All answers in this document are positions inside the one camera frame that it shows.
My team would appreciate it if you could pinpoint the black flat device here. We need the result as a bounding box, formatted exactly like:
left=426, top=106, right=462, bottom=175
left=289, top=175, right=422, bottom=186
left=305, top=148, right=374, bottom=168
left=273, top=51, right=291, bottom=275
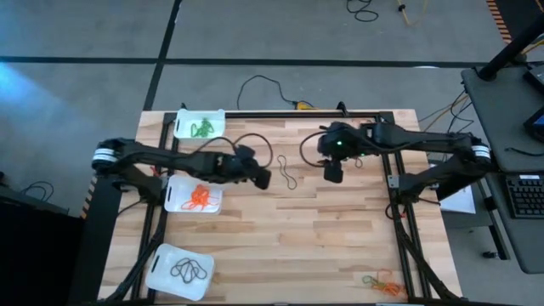
left=522, top=63, right=544, bottom=88

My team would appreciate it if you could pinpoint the black cabinet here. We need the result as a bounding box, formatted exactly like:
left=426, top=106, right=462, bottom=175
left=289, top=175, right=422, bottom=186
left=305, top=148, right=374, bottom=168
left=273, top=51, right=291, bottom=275
left=0, top=186, right=84, bottom=306

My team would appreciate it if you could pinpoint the black left camera cable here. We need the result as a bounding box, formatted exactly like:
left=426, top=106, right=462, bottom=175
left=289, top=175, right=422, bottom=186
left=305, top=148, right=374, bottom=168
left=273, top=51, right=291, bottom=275
left=193, top=132, right=275, bottom=170

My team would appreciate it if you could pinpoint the thin black floor cable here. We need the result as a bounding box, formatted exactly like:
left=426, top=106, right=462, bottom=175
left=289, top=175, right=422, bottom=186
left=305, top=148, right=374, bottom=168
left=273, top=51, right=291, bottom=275
left=20, top=180, right=57, bottom=203
left=418, top=90, right=490, bottom=137

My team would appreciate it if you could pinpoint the black aluminium rig frame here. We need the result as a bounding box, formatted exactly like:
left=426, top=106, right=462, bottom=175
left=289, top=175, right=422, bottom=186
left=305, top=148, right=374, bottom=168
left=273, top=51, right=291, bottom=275
left=99, top=100, right=468, bottom=305

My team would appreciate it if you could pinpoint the black diagonal pole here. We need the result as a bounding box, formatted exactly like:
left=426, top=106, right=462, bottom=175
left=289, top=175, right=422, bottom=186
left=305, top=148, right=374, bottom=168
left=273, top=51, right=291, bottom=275
left=478, top=14, right=544, bottom=82

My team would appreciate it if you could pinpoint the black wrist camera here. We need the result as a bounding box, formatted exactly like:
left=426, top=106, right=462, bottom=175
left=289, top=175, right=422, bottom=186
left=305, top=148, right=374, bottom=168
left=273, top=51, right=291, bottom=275
left=235, top=143, right=258, bottom=162
left=317, top=122, right=348, bottom=148

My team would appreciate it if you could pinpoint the white plastic basket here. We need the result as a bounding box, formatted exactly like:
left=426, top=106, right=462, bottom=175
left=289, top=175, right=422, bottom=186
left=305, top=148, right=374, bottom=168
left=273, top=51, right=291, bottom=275
left=173, top=108, right=227, bottom=141
left=163, top=173, right=224, bottom=215
left=145, top=243, right=217, bottom=303

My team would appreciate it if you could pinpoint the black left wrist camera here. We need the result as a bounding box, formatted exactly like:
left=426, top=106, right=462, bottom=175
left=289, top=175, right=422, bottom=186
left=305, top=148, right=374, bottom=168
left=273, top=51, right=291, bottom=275
left=235, top=143, right=258, bottom=162

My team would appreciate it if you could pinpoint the white paper sheet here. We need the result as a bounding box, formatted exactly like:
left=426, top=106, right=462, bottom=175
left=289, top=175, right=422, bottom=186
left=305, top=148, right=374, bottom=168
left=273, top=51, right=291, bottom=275
left=439, top=186, right=477, bottom=215

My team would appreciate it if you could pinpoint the coiled black cable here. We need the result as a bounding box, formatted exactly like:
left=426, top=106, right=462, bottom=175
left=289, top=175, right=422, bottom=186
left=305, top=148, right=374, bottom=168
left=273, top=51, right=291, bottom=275
left=346, top=0, right=379, bottom=24

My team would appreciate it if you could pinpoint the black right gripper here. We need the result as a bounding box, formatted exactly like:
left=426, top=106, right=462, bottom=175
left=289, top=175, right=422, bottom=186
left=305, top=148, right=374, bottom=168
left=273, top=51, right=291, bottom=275
left=319, top=123, right=366, bottom=185

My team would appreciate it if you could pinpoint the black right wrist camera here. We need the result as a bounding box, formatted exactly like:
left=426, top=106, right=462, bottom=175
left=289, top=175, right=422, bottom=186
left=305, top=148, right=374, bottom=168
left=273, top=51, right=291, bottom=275
left=317, top=122, right=348, bottom=148

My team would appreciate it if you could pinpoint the orange black striped platform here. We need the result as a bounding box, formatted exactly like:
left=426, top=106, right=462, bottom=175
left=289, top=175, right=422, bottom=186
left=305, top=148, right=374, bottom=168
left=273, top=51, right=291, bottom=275
left=485, top=0, right=544, bottom=46

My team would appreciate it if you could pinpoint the black tablet blue screen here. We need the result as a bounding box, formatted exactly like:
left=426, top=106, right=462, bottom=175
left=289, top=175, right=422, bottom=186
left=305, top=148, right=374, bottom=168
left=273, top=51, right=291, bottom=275
left=523, top=105, right=544, bottom=144

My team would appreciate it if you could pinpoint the black keyboard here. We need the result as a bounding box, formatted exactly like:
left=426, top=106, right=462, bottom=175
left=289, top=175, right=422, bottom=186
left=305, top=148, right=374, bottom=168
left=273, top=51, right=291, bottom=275
left=504, top=173, right=544, bottom=220

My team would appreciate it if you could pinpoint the grey desk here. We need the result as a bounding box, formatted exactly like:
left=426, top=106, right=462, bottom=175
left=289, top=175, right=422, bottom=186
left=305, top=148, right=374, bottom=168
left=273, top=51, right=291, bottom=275
left=461, top=63, right=544, bottom=275

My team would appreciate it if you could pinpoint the yellow hanging cable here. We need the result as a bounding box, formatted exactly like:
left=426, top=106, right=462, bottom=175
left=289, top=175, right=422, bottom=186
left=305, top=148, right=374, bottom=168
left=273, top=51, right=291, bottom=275
left=396, top=0, right=427, bottom=26

